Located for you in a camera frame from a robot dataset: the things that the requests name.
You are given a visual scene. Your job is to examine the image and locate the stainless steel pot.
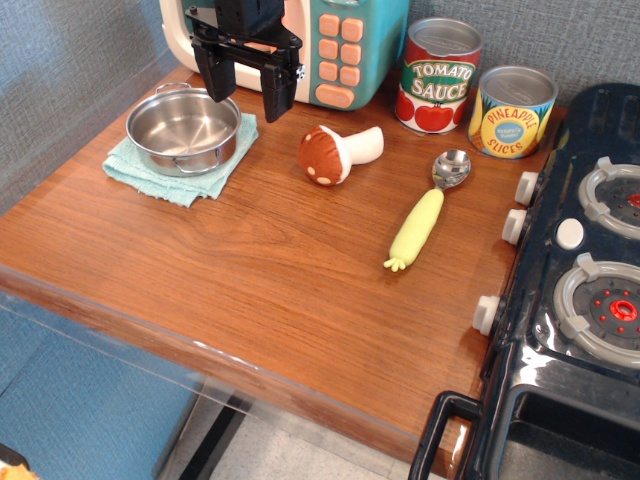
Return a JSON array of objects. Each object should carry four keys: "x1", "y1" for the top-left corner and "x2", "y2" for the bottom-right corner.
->
[{"x1": 126, "y1": 82, "x2": 242, "y2": 177}]

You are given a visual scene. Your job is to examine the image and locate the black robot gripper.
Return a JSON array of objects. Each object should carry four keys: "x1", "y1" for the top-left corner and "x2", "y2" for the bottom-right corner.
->
[{"x1": 185, "y1": 1, "x2": 303, "y2": 123}]

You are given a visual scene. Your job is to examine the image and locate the plush brown mushroom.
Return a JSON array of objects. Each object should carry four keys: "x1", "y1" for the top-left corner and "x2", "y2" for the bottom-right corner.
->
[{"x1": 297, "y1": 125, "x2": 384, "y2": 186}]

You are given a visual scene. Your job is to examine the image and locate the orange object at corner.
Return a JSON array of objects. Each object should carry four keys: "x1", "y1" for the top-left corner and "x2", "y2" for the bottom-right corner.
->
[{"x1": 0, "y1": 444, "x2": 39, "y2": 480}]

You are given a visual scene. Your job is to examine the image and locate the dark blue toy stove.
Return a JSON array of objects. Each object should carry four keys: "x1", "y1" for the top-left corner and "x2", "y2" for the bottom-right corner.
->
[{"x1": 410, "y1": 83, "x2": 639, "y2": 479}]

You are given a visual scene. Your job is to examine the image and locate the light teal cloth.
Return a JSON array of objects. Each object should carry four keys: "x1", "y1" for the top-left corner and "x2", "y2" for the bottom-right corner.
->
[{"x1": 102, "y1": 113, "x2": 259, "y2": 208}]

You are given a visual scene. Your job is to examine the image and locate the tomato sauce can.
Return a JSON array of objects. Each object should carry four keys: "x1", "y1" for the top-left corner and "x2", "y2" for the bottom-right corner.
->
[{"x1": 395, "y1": 17, "x2": 483, "y2": 133}]

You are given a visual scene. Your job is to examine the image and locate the teal toy microwave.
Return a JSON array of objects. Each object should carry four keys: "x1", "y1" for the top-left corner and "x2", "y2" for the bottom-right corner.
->
[{"x1": 160, "y1": 1, "x2": 409, "y2": 111}]

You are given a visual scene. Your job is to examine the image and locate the spoon with yellow-green handle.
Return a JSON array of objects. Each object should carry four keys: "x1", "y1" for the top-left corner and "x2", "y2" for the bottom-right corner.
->
[{"x1": 383, "y1": 149, "x2": 471, "y2": 272}]

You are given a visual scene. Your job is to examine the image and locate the pineapple slices can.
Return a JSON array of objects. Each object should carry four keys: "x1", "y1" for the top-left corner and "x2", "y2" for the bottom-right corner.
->
[{"x1": 468, "y1": 65, "x2": 558, "y2": 159}]

